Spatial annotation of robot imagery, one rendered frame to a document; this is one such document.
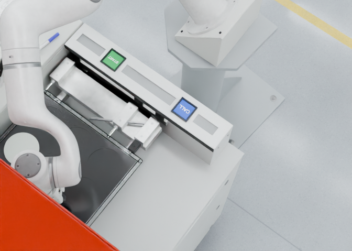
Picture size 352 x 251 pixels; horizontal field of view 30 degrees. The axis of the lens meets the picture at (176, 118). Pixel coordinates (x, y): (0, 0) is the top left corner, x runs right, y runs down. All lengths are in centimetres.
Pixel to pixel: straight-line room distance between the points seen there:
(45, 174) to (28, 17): 37
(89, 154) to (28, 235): 101
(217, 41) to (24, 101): 66
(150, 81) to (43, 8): 46
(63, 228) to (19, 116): 71
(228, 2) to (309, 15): 120
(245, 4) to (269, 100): 102
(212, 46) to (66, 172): 68
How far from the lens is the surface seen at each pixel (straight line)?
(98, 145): 191
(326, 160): 294
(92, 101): 199
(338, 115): 303
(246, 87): 298
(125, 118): 193
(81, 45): 198
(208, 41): 201
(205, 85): 237
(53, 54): 198
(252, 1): 202
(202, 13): 202
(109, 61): 195
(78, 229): 90
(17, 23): 159
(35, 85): 159
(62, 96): 204
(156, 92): 191
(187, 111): 188
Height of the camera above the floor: 269
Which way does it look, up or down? 68 degrees down
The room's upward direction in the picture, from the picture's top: 5 degrees clockwise
